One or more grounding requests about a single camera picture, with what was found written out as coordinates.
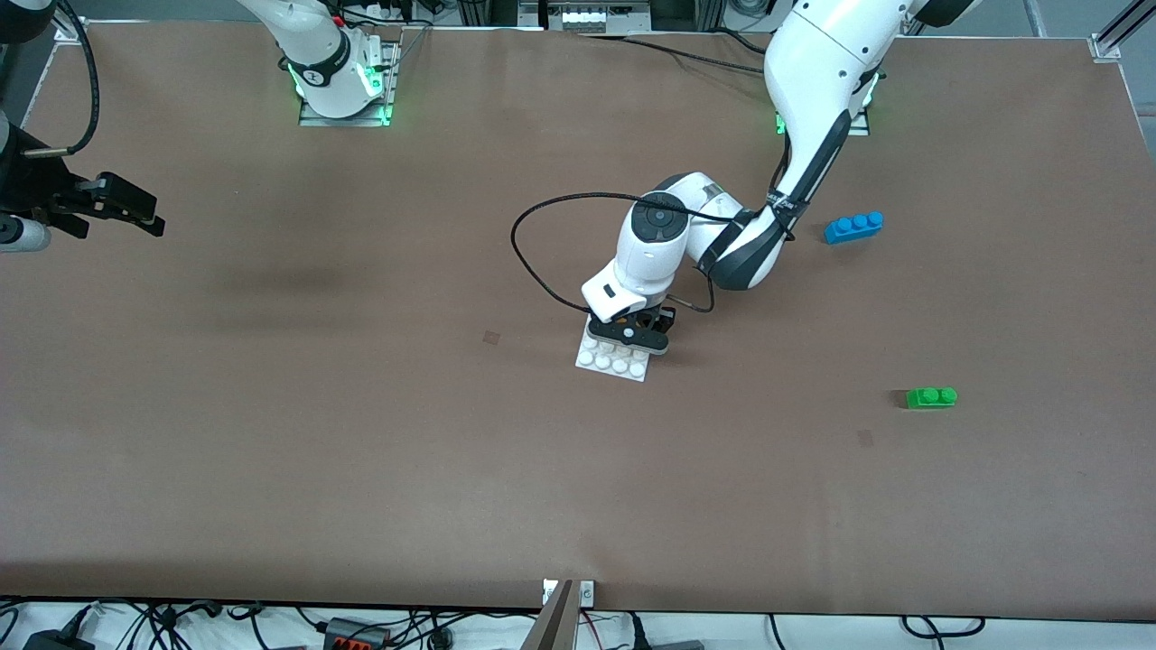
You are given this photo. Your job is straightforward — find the white studded base plate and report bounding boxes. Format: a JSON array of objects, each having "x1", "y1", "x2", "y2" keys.
[{"x1": 575, "y1": 332, "x2": 653, "y2": 384}]

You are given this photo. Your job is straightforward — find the blue three-stud block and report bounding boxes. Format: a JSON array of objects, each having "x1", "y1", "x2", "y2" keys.
[{"x1": 824, "y1": 211, "x2": 885, "y2": 246}]

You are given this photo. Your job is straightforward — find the white power strip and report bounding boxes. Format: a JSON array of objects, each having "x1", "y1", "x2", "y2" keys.
[{"x1": 542, "y1": 0, "x2": 653, "y2": 33}]

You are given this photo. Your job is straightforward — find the black power adapter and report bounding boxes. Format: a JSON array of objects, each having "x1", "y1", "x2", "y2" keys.
[{"x1": 23, "y1": 629, "x2": 97, "y2": 650}]

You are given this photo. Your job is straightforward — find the black orange connector strip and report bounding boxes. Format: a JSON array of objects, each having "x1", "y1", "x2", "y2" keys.
[{"x1": 322, "y1": 617, "x2": 392, "y2": 650}]

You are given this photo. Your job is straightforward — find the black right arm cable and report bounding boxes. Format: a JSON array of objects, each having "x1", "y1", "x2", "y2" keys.
[{"x1": 22, "y1": 0, "x2": 101, "y2": 157}]

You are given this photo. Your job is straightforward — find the thick black table cable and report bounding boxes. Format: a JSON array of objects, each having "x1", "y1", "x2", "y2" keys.
[{"x1": 578, "y1": 33, "x2": 769, "y2": 75}]

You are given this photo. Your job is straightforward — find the thin black table cable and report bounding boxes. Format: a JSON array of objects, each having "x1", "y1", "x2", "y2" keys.
[{"x1": 712, "y1": 29, "x2": 774, "y2": 55}]

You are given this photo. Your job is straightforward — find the grey camera post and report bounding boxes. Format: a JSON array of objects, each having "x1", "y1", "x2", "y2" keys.
[{"x1": 522, "y1": 580, "x2": 580, "y2": 650}]

